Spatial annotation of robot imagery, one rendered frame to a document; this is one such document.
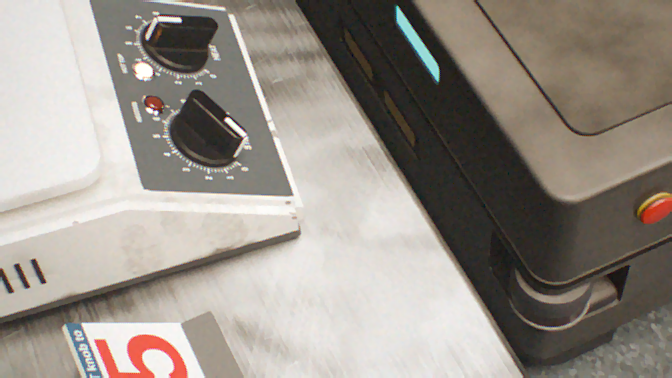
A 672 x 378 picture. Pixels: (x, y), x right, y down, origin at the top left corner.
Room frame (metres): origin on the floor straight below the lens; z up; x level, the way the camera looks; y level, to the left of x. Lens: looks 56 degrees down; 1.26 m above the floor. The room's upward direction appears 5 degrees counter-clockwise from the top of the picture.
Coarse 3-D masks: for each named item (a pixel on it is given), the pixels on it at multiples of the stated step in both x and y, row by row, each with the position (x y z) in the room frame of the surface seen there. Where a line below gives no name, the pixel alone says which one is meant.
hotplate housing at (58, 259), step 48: (144, 0) 0.43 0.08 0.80; (96, 48) 0.39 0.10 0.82; (240, 48) 0.42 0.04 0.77; (96, 96) 0.36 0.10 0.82; (96, 192) 0.31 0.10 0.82; (144, 192) 0.31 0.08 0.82; (192, 192) 0.31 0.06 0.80; (0, 240) 0.29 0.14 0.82; (48, 240) 0.29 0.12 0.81; (96, 240) 0.30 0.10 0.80; (144, 240) 0.30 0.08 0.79; (192, 240) 0.31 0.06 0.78; (240, 240) 0.31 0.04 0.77; (0, 288) 0.29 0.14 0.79; (48, 288) 0.29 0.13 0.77; (96, 288) 0.30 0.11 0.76
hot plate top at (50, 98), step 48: (0, 0) 0.40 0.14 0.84; (48, 0) 0.40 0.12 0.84; (0, 48) 0.37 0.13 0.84; (48, 48) 0.37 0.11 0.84; (0, 96) 0.35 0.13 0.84; (48, 96) 0.35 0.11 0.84; (0, 144) 0.32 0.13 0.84; (48, 144) 0.32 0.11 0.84; (96, 144) 0.32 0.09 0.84; (0, 192) 0.30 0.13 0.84; (48, 192) 0.30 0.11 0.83
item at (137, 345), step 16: (96, 336) 0.26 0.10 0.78; (112, 336) 0.26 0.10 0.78; (128, 336) 0.27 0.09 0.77; (144, 336) 0.27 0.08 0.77; (160, 336) 0.27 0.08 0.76; (96, 352) 0.25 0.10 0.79; (112, 352) 0.25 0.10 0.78; (128, 352) 0.26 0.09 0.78; (144, 352) 0.26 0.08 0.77; (160, 352) 0.26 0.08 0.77; (176, 352) 0.26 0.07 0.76; (112, 368) 0.25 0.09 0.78; (128, 368) 0.25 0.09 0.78; (144, 368) 0.25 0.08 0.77; (160, 368) 0.25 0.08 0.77; (176, 368) 0.25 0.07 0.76
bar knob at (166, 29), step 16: (160, 16) 0.40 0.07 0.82; (176, 16) 0.40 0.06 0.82; (192, 16) 0.41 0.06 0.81; (208, 16) 0.41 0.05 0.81; (144, 32) 0.40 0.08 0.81; (160, 32) 0.39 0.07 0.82; (176, 32) 0.40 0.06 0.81; (192, 32) 0.40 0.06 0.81; (208, 32) 0.40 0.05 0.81; (144, 48) 0.39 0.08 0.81; (160, 48) 0.39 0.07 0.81; (176, 48) 0.40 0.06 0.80; (192, 48) 0.40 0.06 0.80; (160, 64) 0.39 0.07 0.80; (176, 64) 0.39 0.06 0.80; (192, 64) 0.39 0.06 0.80
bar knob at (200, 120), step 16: (192, 96) 0.35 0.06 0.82; (192, 112) 0.35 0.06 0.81; (208, 112) 0.35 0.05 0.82; (224, 112) 0.35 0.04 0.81; (176, 128) 0.35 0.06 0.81; (192, 128) 0.35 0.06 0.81; (208, 128) 0.34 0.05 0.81; (224, 128) 0.34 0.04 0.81; (240, 128) 0.34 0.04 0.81; (176, 144) 0.34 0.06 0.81; (192, 144) 0.34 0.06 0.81; (208, 144) 0.34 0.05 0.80; (224, 144) 0.34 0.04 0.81; (240, 144) 0.34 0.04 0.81; (192, 160) 0.33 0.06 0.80; (208, 160) 0.33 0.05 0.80; (224, 160) 0.33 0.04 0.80
